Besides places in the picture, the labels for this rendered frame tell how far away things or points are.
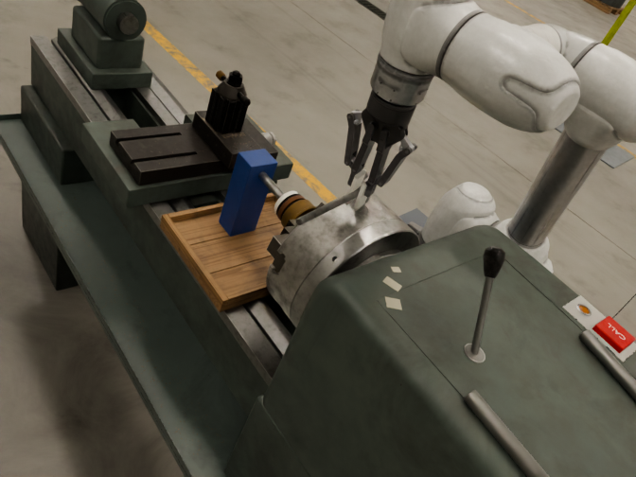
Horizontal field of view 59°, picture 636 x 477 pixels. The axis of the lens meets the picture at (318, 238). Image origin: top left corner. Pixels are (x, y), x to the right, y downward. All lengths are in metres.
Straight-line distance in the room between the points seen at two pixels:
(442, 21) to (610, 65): 0.56
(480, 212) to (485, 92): 0.95
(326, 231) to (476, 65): 0.45
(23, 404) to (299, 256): 1.32
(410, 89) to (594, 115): 0.53
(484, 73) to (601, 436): 0.55
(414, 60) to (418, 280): 0.37
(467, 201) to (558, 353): 0.75
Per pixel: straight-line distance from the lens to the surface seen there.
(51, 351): 2.27
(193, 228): 1.45
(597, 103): 1.28
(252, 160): 1.34
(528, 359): 0.98
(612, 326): 1.16
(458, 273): 1.04
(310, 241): 1.06
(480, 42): 0.77
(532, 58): 0.76
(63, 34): 2.13
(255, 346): 1.26
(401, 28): 0.83
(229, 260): 1.39
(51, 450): 2.07
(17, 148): 2.22
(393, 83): 0.86
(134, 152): 1.51
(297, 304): 1.08
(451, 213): 1.69
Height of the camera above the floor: 1.84
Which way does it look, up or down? 38 degrees down
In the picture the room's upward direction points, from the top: 24 degrees clockwise
